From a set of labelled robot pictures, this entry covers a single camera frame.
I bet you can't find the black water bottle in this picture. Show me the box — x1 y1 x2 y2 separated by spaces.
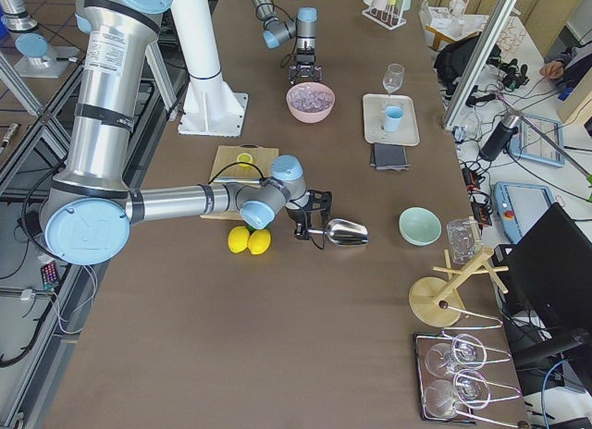
478 114 521 162

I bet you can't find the whole lemon upper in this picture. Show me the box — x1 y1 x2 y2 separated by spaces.
227 226 251 253

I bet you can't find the whole lemon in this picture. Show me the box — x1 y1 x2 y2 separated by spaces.
247 228 272 255
227 226 251 253

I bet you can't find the bamboo cutting board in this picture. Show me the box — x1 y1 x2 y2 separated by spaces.
199 144 280 221

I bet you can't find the wooden cup tree stand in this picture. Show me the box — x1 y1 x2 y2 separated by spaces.
408 247 509 329

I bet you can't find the teach pendant upper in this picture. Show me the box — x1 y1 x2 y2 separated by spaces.
509 115 565 167

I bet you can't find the half lemon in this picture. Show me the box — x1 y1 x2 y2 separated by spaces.
236 153 253 165

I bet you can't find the light blue cup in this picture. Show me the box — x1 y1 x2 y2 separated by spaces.
382 105 404 132

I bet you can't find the teach pendant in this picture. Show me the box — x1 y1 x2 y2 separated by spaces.
509 115 565 167
493 181 555 244

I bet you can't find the teach pendant lower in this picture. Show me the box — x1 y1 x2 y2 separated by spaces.
493 181 555 244

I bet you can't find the smartphone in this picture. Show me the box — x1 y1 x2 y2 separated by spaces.
40 261 60 291

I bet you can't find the black backpack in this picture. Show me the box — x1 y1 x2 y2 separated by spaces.
434 35 481 92

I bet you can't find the grey folded cloth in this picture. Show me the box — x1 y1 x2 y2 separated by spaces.
370 143 410 171

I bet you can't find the cream rabbit tray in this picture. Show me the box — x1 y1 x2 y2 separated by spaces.
362 93 420 146

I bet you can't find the light green bowl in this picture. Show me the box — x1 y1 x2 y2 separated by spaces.
399 207 442 246

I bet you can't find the pink bowl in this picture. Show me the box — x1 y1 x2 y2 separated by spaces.
286 82 336 123

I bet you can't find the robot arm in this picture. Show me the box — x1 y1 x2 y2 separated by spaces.
40 0 331 265
251 0 323 85

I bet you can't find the pile of clear ice cubes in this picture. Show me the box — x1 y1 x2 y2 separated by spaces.
288 83 334 113

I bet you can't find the aluminium frame post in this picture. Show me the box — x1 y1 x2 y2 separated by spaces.
442 0 518 131

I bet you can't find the whole lemon lower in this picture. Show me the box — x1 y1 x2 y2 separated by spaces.
247 228 272 255

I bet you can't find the glass mug on stand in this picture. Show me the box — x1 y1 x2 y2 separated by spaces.
446 217 480 264

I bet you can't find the black monitor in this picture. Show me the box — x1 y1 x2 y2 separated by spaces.
501 202 591 389

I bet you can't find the wire wine glass rack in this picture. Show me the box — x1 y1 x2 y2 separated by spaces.
413 310 530 428

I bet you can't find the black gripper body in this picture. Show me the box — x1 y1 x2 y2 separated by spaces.
286 189 332 240
288 49 323 84

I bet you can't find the stainless steel ice scoop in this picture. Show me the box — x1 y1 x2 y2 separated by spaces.
307 218 369 247

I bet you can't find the white dish rack with cups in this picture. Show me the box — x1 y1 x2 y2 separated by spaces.
362 0 412 31

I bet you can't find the clear wine glass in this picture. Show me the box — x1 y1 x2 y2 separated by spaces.
382 63 405 95

